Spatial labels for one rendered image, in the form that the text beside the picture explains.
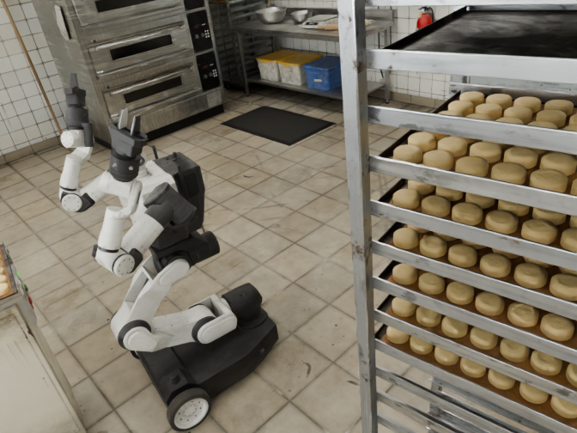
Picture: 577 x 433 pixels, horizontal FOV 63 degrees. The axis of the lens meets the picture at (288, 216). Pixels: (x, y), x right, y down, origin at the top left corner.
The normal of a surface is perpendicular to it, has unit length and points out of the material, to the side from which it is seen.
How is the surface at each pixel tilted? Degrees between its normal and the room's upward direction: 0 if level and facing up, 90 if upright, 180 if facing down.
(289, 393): 0
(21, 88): 90
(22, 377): 90
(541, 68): 90
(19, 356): 90
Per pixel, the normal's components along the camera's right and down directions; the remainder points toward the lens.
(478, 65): -0.61, 0.47
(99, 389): -0.11, -0.84
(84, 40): 0.68, 0.32
